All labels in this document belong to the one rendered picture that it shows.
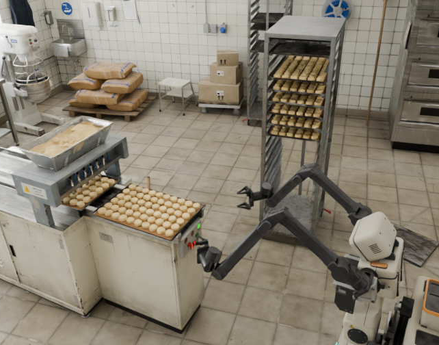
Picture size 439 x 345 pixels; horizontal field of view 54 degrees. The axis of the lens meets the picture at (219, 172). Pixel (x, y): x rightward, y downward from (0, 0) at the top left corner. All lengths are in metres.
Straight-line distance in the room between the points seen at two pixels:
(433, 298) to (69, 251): 2.12
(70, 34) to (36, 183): 5.12
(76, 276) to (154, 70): 4.58
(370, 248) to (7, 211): 2.30
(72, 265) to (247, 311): 1.29
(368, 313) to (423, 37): 3.52
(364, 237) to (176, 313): 1.45
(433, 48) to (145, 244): 3.74
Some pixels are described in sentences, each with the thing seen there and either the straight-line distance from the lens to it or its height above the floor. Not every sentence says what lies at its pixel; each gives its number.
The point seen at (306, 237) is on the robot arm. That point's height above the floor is 1.24.
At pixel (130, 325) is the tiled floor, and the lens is 3.33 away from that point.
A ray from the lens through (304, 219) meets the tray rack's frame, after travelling 3.97.
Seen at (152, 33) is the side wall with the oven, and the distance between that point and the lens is 6.94.
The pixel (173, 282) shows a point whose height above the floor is 0.52.
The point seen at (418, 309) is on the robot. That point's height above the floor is 0.81.
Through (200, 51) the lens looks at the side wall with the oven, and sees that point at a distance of 6.71.
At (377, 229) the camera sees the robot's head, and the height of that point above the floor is 1.26.
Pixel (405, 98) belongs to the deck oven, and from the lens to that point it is 5.43.
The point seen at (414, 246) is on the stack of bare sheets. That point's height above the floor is 0.02.
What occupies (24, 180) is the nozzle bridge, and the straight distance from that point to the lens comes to 2.85.
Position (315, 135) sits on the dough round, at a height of 1.06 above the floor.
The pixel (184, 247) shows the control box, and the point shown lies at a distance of 2.66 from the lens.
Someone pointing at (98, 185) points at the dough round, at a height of 0.92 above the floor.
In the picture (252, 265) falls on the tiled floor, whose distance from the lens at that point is 3.67.
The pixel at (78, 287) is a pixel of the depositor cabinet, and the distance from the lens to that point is 3.18.
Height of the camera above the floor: 2.48
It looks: 30 degrees down
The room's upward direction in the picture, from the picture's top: 2 degrees counter-clockwise
